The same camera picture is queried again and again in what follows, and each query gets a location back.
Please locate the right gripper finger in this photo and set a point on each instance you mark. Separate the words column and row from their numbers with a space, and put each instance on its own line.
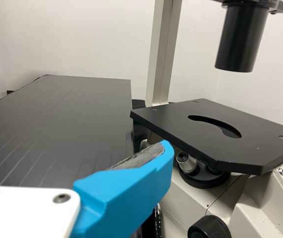
column 126, row 193

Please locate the cream microscope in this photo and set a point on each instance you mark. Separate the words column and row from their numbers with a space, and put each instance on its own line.
column 205, row 138

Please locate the black platform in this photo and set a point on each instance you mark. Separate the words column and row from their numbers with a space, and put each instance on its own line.
column 57, row 124

